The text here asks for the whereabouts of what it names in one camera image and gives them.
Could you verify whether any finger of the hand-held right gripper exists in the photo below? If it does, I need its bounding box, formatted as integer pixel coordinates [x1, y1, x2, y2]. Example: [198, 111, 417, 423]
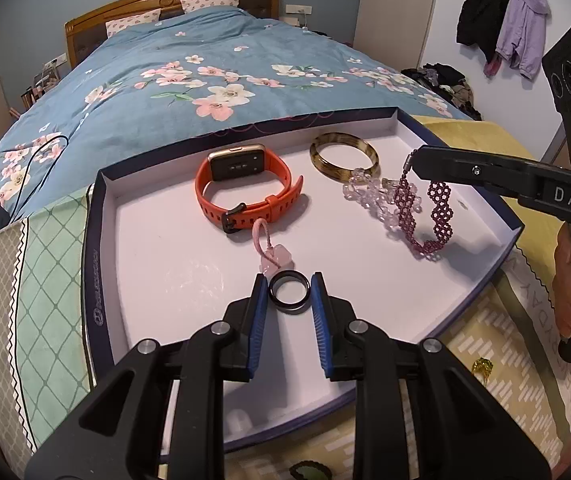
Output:
[409, 145, 541, 206]

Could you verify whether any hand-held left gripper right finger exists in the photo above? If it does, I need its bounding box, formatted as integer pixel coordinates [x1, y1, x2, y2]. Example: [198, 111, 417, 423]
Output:
[310, 271, 551, 480]

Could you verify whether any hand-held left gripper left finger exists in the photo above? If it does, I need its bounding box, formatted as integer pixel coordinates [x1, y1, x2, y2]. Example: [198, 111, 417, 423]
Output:
[24, 272, 270, 480]

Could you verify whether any black ring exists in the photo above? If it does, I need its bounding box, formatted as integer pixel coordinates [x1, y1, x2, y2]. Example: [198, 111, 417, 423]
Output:
[269, 271, 312, 316]

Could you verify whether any maroon beaded bracelet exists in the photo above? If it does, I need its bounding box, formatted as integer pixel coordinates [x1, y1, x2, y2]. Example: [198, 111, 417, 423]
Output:
[390, 170, 453, 261]

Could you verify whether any pink stone charm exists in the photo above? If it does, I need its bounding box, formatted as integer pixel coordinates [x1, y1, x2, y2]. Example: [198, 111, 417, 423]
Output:
[252, 217, 293, 276]

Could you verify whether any navy shallow cardboard box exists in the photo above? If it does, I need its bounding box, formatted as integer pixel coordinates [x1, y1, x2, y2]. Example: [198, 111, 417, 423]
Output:
[82, 106, 525, 453]

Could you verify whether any clear crystal bead bracelet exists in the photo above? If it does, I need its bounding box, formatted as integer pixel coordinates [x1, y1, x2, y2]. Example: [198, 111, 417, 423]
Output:
[343, 167, 423, 233]

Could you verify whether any tortoiseshell bangle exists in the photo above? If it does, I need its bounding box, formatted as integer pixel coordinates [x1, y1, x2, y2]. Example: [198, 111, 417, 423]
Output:
[309, 131, 380, 182]

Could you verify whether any orange smartwatch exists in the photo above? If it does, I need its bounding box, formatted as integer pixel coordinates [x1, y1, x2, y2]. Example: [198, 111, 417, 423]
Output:
[196, 144, 303, 233]

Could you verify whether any yellow cloth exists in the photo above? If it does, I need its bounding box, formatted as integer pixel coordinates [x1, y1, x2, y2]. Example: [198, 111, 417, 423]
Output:
[410, 115, 571, 441]

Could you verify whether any dark clothes pile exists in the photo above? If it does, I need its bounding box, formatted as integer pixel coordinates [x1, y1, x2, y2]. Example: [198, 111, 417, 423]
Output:
[400, 62, 483, 121]

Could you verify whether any purple jacket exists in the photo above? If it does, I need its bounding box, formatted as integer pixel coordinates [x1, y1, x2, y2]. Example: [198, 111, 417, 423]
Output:
[495, 0, 551, 81]

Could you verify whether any black jacket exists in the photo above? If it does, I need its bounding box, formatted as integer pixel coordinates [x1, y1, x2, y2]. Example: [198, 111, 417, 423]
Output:
[455, 0, 511, 61]

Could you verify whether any beige wardrobe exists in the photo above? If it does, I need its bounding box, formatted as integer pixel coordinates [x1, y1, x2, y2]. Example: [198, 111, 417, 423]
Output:
[363, 0, 443, 68]

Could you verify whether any patchwork patterned tablecloth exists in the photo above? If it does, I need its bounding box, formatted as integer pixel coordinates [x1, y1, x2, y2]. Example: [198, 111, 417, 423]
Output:
[0, 182, 571, 480]

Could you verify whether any blue floral duvet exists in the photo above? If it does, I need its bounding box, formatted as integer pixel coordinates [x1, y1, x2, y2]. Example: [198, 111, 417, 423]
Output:
[0, 7, 473, 221]

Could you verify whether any white patterned pillow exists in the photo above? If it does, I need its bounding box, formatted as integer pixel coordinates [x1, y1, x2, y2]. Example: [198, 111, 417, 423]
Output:
[106, 9, 161, 38]
[180, 0, 240, 13]

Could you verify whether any cosmetics organizer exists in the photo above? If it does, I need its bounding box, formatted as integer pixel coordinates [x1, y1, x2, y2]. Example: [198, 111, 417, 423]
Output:
[20, 60, 61, 111]

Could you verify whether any black charging cable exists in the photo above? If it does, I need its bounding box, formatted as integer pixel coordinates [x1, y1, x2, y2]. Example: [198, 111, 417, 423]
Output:
[0, 132, 69, 241]

